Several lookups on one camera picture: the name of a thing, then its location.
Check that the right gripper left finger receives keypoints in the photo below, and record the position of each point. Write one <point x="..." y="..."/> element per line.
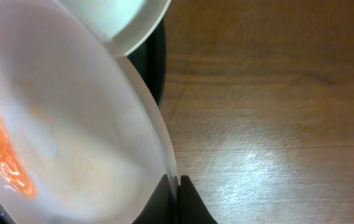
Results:
<point x="160" y="207"/>

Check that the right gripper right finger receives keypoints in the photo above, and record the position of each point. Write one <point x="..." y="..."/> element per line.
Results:
<point x="191" y="208"/>

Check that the white plate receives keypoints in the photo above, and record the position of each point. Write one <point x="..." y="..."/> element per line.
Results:
<point x="82" y="139"/>
<point x="125" y="24"/>

